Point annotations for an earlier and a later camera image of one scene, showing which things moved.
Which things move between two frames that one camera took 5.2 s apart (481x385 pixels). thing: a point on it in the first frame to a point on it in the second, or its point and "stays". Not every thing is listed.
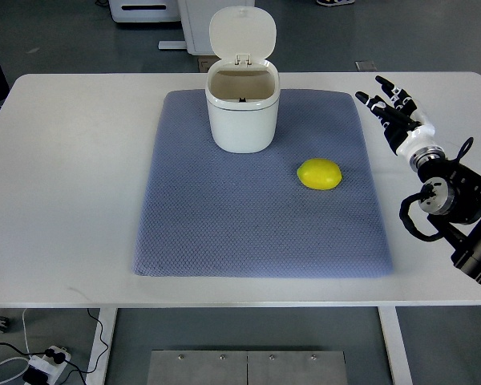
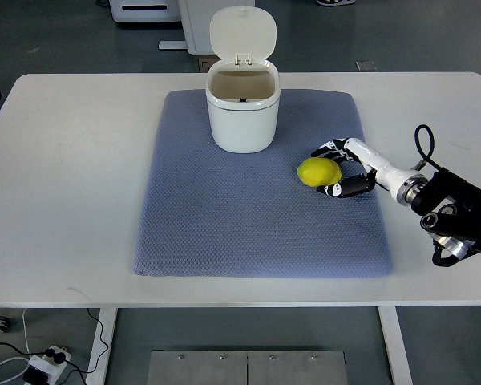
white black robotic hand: x=406 y=129 to x=403 y=186
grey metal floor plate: x=247 y=367 stays
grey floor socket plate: x=365 y=66 stays
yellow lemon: x=320 y=173 stays
